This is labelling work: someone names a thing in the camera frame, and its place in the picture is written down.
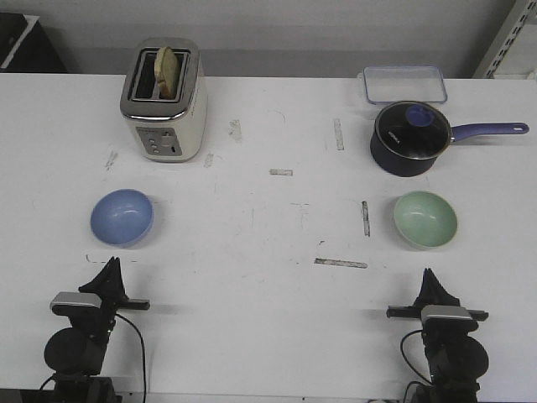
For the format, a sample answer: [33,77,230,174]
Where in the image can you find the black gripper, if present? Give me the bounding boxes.
[69,257,150,336]
[386,268,488,336]

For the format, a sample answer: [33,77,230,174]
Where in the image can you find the blue bowl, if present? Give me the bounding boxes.
[90,189,154,247]

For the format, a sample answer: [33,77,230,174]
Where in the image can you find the green bowl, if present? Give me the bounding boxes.
[393,191,458,249]

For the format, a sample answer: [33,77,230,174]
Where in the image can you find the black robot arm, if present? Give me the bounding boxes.
[386,268,489,402]
[44,257,150,402]

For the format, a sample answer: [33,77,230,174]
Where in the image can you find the dark blue saucepan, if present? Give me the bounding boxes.
[370,101,529,177]

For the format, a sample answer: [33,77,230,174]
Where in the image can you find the glass pot lid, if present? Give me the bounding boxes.
[375,102,451,160]

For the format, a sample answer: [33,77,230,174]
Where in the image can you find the white chrome toaster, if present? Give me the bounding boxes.
[120,38,208,162]

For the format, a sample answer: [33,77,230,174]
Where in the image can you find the clear plastic food container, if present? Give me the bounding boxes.
[357,65,448,105]

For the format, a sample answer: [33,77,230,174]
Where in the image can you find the toast slice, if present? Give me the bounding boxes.
[154,46,179,99]

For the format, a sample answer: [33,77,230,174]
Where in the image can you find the black box in corner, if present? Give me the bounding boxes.
[1,13,68,74]

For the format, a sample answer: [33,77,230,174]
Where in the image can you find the white metal shelf upright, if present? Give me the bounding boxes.
[472,1,536,80]

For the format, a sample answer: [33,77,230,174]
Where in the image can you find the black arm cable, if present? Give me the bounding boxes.
[399,329,433,402]
[115,312,148,398]

